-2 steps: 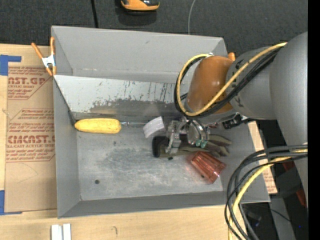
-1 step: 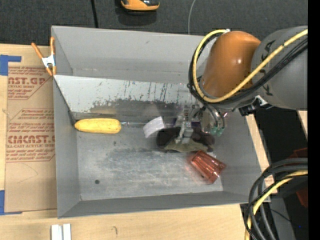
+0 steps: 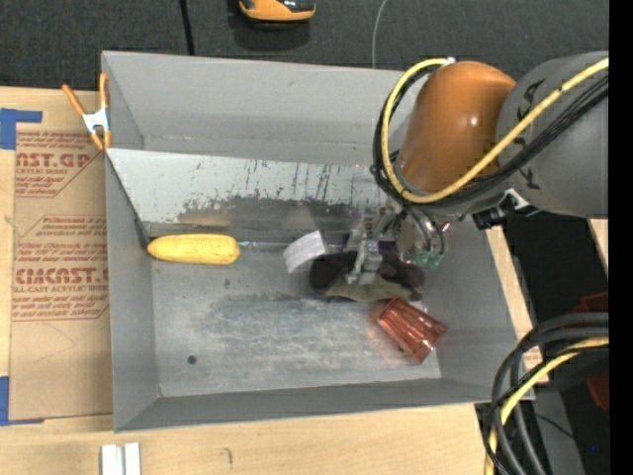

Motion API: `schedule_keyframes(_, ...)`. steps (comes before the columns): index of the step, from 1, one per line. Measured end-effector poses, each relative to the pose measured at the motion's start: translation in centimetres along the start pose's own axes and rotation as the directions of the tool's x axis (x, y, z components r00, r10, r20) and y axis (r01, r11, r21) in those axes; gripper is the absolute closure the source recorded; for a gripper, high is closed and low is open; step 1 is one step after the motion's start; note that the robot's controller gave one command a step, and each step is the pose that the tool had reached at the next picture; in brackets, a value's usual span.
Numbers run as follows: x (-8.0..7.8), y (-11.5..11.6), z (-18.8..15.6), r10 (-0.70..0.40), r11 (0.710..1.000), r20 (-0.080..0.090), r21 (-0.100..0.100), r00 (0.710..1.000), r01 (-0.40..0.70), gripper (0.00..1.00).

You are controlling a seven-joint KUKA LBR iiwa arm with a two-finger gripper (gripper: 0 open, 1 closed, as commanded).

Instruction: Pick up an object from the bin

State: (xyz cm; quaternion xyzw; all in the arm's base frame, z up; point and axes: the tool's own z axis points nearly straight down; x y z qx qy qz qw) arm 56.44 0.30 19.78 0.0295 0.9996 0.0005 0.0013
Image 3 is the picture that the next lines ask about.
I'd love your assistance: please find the orange clear plastic cup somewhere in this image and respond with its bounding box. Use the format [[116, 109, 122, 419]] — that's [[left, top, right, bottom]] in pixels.
[[371, 297, 449, 366]]

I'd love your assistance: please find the brown cardboard board red print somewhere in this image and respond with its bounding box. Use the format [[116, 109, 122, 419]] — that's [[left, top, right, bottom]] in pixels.
[[0, 85, 115, 423]]

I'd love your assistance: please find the yellow toy corn cob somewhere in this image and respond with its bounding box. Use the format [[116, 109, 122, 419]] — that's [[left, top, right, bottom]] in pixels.
[[146, 234, 241, 266]]

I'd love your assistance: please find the dark brown plush toy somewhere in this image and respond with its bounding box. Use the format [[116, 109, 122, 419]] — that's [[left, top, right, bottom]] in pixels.
[[308, 248, 427, 304]]

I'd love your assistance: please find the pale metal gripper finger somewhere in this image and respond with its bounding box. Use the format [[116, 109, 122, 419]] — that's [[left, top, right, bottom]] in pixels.
[[344, 237, 371, 286], [364, 250, 386, 286]]

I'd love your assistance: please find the grey metal bin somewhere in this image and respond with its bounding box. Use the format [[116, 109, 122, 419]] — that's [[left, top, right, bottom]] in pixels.
[[100, 50, 541, 433]]

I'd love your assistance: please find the white flat card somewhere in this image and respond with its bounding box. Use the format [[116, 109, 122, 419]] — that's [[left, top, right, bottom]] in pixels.
[[282, 230, 330, 275]]

